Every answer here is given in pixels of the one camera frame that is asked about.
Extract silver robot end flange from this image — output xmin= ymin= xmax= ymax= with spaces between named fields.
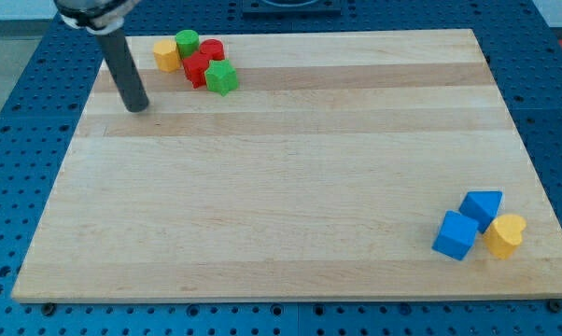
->
xmin=53 ymin=0 xmax=140 ymax=35

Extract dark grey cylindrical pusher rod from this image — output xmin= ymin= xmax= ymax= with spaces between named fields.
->
xmin=95 ymin=28 xmax=149 ymax=113

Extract yellow hexagon block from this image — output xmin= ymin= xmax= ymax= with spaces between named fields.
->
xmin=153 ymin=39 xmax=181 ymax=72

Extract green cylinder block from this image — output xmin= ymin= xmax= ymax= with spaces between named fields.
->
xmin=175 ymin=29 xmax=200 ymax=59

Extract red star block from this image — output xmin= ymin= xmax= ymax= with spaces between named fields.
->
xmin=182 ymin=51 xmax=211 ymax=89

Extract red cylinder block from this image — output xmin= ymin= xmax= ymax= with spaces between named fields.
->
xmin=199 ymin=38 xmax=225 ymax=61

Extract green star block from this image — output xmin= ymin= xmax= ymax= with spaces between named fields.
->
xmin=204 ymin=60 xmax=239 ymax=96

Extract blue perforated table plate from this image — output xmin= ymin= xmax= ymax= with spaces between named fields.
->
xmin=0 ymin=0 xmax=562 ymax=335

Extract light wooden board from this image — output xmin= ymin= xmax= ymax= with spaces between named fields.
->
xmin=11 ymin=29 xmax=562 ymax=303

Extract blue cube block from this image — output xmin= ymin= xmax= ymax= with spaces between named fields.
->
xmin=431 ymin=210 xmax=478 ymax=260

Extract blue triangle block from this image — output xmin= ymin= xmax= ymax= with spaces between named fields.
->
xmin=458 ymin=190 xmax=502 ymax=233

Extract yellow heart block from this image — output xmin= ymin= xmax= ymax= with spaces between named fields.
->
xmin=483 ymin=214 xmax=527 ymax=259

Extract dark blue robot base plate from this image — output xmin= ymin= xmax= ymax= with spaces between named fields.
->
xmin=240 ymin=0 xmax=344 ymax=16

